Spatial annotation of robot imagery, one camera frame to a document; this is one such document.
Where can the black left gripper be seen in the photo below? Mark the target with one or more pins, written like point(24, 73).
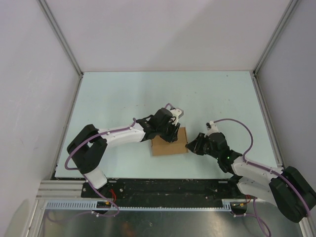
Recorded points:
point(173, 136)

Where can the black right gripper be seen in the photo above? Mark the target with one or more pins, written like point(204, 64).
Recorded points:
point(195, 145)

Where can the brown cardboard box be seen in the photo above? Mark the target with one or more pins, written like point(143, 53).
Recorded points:
point(163, 148)

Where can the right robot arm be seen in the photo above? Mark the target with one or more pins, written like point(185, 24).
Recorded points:
point(286, 188)

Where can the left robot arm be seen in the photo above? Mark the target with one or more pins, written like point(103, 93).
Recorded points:
point(88, 147)

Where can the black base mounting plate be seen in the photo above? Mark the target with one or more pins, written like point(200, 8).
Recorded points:
point(216, 188)

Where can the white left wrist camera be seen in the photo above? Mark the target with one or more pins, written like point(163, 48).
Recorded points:
point(177, 113)

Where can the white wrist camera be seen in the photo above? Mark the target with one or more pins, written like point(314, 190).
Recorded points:
point(177, 113)
point(211, 128)

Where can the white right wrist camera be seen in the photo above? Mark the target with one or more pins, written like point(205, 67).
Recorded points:
point(211, 128)

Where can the grey slotted cable duct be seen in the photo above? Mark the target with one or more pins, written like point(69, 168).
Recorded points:
point(102, 205)

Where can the aluminium frame rail left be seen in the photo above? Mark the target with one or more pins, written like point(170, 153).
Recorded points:
point(59, 35)

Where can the aluminium frame rail right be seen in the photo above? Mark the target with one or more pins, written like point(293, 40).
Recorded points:
point(285, 18)

